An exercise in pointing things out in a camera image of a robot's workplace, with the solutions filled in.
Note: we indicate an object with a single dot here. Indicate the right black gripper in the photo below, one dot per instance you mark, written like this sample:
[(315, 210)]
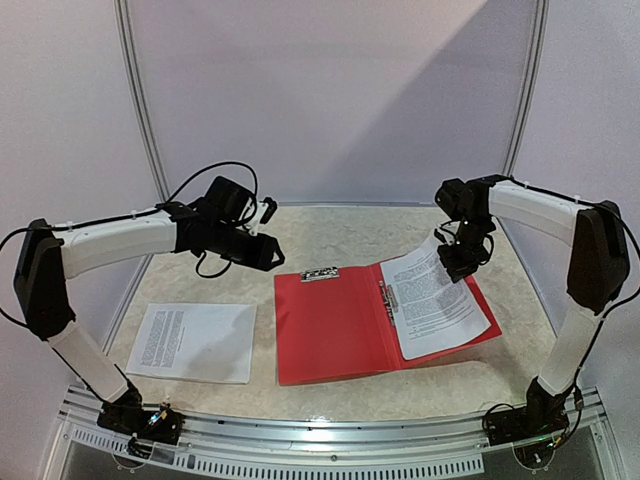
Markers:
[(461, 253)]

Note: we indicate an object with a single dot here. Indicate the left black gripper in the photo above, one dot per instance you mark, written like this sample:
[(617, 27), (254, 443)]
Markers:
[(263, 254)]

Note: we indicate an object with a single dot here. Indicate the printed paper sheet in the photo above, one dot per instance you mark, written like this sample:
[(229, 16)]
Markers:
[(207, 343), (431, 313)]

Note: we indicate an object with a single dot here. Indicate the chrome spine lever clip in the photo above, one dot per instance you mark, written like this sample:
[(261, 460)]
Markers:
[(389, 301)]

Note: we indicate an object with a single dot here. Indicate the red file folder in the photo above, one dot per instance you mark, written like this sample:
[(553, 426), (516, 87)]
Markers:
[(339, 328)]

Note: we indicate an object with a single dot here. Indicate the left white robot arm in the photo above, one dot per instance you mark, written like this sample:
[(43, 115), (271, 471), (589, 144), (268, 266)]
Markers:
[(225, 221)]

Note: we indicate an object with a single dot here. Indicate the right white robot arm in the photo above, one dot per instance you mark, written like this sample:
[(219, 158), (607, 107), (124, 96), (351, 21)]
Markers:
[(597, 261)]

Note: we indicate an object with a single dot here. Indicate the chrome top board clip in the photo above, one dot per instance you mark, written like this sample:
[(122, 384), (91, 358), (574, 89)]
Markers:
[(319, 274)]

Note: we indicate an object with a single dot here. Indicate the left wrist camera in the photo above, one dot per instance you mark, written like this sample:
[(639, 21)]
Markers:
[(260, 215)]

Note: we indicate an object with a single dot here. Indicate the right aluminium corner post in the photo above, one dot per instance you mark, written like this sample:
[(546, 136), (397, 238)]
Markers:
[(528, 84)]

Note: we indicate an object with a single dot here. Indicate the aluminium corner post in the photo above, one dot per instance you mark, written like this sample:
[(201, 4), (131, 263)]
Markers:
[(138, 97), (528, 84)]

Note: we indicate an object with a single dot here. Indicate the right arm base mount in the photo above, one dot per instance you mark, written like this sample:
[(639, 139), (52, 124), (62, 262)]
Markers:
[(541, 416)]

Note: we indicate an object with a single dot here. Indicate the aluminium front rail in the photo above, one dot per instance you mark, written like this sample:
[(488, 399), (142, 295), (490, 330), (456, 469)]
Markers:
[(222, 447)]

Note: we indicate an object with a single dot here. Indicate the left aluminium corner post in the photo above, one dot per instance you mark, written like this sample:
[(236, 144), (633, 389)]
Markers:
[(138, 97)]

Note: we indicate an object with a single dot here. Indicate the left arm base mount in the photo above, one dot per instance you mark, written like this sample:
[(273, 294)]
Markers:
[(127, 416)]

